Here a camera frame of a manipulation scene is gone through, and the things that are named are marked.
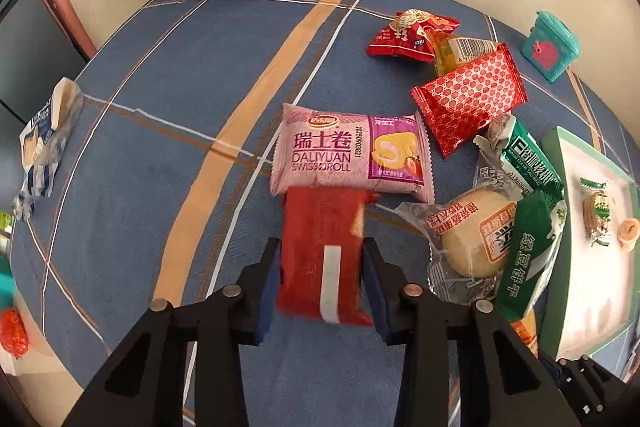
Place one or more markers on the teal toy box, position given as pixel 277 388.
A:
pixel 547 52

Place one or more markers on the pink swiss roll packet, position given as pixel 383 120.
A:
pixel 325 147

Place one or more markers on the small orange cookie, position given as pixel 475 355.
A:
pixel 629 231

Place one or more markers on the green white biscuit packet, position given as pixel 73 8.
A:
pixel 530 162

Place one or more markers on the orange snack packet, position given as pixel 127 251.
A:
pixel 527 334

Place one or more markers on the green cake packet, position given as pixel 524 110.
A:
pixel 530 257

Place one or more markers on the blue plaid bedsheet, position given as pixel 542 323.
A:
pixel 175 82

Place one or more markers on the clear round bun packet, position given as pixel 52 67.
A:
pixel 470 247

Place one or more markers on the red hexagon patterned snack packet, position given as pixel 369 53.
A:
pixel 465 102

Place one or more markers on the plain red snack packet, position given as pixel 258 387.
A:
pixel 310 247

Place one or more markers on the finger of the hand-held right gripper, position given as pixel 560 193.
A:
pixel 580 387

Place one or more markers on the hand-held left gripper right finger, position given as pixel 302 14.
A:
pixel 377 302

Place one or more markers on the blue white snack packet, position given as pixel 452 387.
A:
pixel 45 127

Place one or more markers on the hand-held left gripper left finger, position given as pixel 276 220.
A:
pixel 267 302

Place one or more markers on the red candy packet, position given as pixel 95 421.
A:
pixel 405 34

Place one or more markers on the yellow jelly packet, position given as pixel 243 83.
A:
pixel 450 57

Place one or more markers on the green white wrapped candy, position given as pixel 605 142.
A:
pixel 595 212

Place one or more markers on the white tray box green rim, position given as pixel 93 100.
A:
pixel 570 257

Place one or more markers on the orange netted object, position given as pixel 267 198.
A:
pixel 12 332

